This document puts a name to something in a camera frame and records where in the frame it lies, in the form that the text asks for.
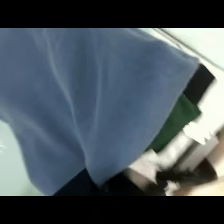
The blue T-shirt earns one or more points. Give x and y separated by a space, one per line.
100 93

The black garment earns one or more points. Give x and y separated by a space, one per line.
200 83

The green garment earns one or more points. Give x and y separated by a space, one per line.
176 123

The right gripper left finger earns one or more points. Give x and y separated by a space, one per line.
78 186

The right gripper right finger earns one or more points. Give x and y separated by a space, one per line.
120 187

